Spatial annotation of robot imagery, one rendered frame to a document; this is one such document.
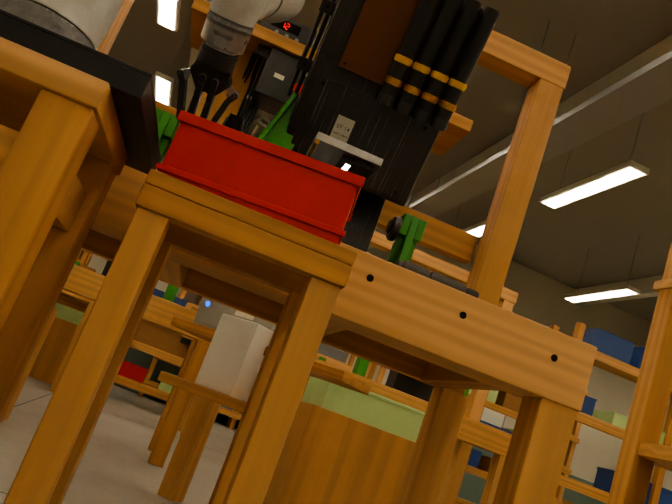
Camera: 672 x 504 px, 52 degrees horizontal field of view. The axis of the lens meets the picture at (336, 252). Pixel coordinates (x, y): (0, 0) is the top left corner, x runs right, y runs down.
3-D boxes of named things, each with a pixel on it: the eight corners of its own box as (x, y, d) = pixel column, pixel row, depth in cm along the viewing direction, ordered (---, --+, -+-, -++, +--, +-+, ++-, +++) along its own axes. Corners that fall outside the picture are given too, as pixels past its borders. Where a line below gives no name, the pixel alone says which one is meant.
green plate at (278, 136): (271, 174, 168) (320, 111, 174) (244, 154, 167) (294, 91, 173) (266, 186, 179) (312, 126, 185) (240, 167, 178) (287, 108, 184)
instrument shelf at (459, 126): (470, 132, 210) (474, 120, 211) (190, 7, 198) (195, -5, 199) (441, 156, 234) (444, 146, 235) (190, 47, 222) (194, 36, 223)
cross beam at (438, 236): (471, 261, 225) (479, 236, 227) (86, 101, 208) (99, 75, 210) (465, 264, 230) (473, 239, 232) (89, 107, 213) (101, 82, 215)
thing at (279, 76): (308, 113, 201) (326, 69, 205) (254, 89, 199) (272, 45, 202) (301, 127, 213) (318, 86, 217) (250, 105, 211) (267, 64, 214)
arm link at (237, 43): (250, 31, 128) (239, 61, 130) (256, 27, 136) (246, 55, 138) (204, 10, 127) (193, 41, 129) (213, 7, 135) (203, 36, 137)
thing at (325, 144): (379, 171, 155) (383, 159, 156) (313, 142, 153) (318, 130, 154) (341, 210, 193) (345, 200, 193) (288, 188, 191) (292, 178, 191)
